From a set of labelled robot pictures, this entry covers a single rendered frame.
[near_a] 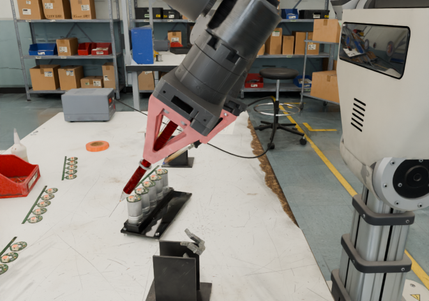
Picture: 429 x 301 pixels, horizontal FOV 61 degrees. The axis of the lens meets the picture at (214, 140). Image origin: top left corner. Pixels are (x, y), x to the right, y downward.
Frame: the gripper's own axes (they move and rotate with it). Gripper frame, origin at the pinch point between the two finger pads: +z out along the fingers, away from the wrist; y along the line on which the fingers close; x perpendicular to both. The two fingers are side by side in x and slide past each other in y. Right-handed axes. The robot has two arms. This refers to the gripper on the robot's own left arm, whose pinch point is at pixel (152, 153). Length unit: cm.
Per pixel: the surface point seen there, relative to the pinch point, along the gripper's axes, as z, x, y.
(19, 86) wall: 247, -213, -447
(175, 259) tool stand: 9.4, 9.4, 1.4
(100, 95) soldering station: 30, -26, -77
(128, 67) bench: 59, -49, -212
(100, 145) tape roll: 32, -13, -52
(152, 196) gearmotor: 16.7, 4.1, -19.7
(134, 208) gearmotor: 17.0, 2.6, -13.9
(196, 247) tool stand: 6.9, 10.7, 0.7
